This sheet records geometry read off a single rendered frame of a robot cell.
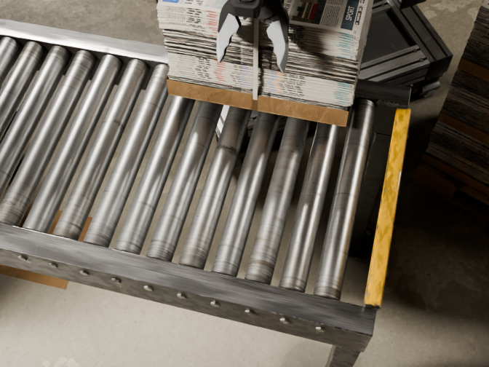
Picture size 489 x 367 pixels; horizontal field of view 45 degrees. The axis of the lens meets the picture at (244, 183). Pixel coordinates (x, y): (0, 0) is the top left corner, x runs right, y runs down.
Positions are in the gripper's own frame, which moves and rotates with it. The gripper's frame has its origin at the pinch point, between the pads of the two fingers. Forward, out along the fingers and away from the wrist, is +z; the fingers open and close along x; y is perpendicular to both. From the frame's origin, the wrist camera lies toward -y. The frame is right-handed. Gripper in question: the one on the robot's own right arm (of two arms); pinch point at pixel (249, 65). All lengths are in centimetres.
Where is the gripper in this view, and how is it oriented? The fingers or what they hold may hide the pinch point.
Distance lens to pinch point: 106.2
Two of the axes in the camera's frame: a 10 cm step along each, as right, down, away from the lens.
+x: -9.7, -1.9, 1.8
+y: 2.5, -4.7, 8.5
